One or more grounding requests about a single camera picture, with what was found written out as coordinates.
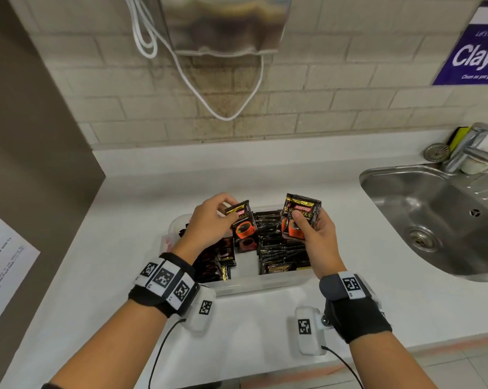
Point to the person's right hand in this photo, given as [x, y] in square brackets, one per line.
[323, 251]

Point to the person's left hand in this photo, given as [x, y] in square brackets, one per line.
[205, 224]

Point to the person's left thumb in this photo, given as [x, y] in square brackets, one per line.
[224, 213]

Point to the person's right thumb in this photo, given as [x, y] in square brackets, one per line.
[301, 222]

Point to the black orange-cup coffee packet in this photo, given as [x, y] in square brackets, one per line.
[304, 206]
[244, 222]

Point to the person's left forearm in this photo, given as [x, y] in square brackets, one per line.
[114, 352]

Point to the person's right forearm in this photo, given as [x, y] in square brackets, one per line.
[386, 364]

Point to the pile of dark sachets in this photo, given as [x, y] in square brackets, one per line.
[276, 251]

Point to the clear plastic container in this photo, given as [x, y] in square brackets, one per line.
[252, 285]

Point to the black marker wrist band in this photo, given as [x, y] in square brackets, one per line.
[355, 311]
[163, 285]

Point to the stainless steel sink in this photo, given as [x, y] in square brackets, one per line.
[430, 206]

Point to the round metal sink strainer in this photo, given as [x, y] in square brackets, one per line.
[436, 152]

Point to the yellow sponge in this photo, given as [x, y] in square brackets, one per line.
[457, 138]

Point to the white cup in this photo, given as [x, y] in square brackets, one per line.
[475, 166]

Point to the chrome faucet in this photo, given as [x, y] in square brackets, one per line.
[469, 143]

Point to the brown cabinet side panel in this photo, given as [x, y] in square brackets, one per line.
[29, 137]

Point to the white paper notice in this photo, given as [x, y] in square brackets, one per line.
[5, 267]

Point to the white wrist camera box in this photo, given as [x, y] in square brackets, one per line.
[309, 330]
[199, 309]

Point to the stainless steel wall dispenser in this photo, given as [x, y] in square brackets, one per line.
[227, 22]

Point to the purple wall poster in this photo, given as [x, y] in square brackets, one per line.
[471, 56]

